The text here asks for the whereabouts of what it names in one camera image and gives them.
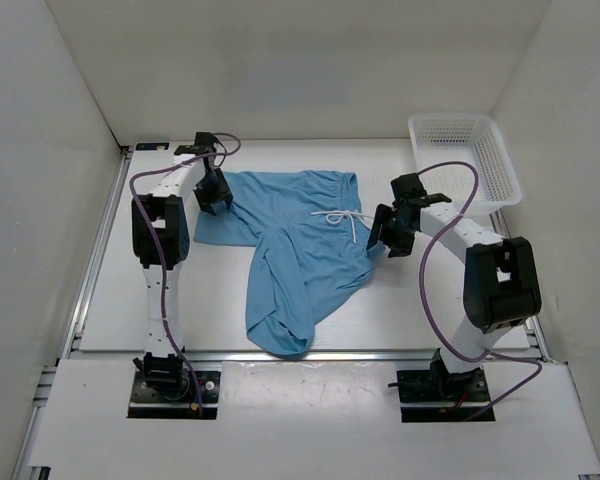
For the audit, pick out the light blue shorts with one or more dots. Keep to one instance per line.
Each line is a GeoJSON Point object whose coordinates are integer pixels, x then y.
{"type": "Point", "coordinates": [309, 237]}

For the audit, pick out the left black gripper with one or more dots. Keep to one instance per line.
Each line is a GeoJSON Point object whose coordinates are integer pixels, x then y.
{"type": "Point", "coordinates": [222, 192]}

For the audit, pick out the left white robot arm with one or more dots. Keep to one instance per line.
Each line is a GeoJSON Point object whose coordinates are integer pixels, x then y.
{"type": "Point", "coordinates": [161, 243]}

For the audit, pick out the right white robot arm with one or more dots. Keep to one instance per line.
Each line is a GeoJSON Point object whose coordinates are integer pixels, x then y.
{"type": "Point", "coordinates": [500, 284]}

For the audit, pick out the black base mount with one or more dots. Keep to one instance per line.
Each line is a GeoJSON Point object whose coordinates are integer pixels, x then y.
{"type": "Point", "coordinates": [425, 398]}
{"type": "Point", "coordinates": [145, 402]}

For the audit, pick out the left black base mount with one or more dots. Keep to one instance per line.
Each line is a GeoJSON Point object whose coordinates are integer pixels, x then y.
{"type": "Point", "coordinates": [145, 402]}

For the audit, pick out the white plastic basket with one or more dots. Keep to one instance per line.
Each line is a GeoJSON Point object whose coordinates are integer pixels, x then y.
{"type": "Point", "coordinates": [467, 156]}

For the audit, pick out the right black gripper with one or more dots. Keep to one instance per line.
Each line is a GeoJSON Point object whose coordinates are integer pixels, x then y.
{"type": "Point", "coordinates": [400, 247]}

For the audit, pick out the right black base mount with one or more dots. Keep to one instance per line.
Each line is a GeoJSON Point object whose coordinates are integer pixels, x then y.
{"type": "Point", "coordinates": [425, 398]}

